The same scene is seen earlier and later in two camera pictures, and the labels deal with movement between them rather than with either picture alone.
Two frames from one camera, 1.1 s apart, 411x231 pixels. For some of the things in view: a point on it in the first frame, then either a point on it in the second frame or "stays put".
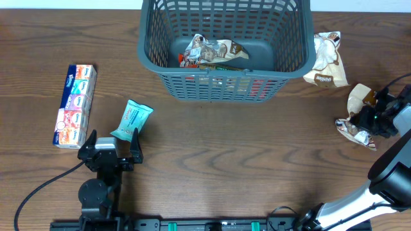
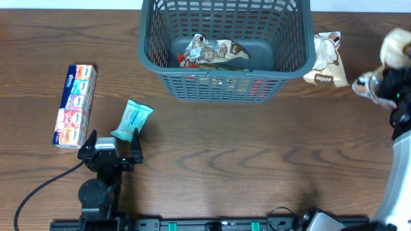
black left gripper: x=128 y=163 stays put
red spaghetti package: x=222 y=86 stays put
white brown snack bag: x=200 y=50 stays put
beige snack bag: x=358 y=95 -> x=393 y=49
